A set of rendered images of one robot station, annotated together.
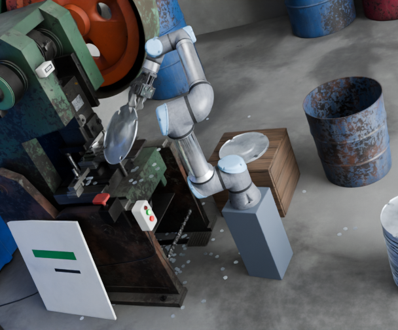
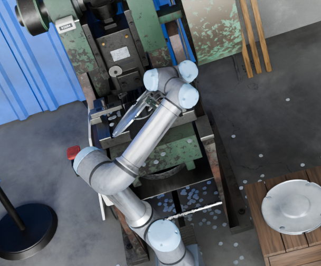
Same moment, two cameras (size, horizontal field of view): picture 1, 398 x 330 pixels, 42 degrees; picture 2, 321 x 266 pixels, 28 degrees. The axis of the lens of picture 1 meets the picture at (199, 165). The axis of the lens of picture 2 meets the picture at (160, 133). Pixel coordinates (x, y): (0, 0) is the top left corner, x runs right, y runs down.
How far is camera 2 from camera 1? 218 cm
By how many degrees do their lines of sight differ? 49
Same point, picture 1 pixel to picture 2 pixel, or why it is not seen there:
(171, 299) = (130, 254)
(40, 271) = not seen: hidden behind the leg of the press
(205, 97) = (107, 182)
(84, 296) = not seen: hidden behind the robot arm
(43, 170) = (95, 75)
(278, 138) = not seen: outside the picture
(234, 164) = (157, 238)
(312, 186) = not seen: outside the picture
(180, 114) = (84, 175)
